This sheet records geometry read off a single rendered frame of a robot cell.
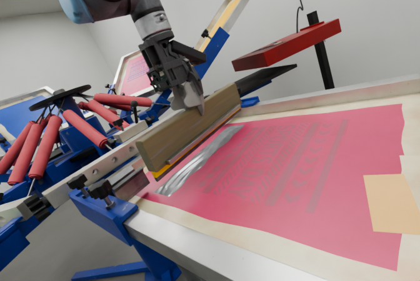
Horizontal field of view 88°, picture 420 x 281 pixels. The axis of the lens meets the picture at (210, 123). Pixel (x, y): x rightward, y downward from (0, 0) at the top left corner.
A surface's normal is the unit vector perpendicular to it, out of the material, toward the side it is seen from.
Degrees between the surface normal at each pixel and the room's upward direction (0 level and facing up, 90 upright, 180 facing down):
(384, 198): 0
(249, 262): 0
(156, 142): 93
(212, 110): 93
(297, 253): 0
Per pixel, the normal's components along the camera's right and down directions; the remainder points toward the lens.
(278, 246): -0.38, -0.88
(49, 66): 0.72, -0.09
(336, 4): -0.59, 0.46
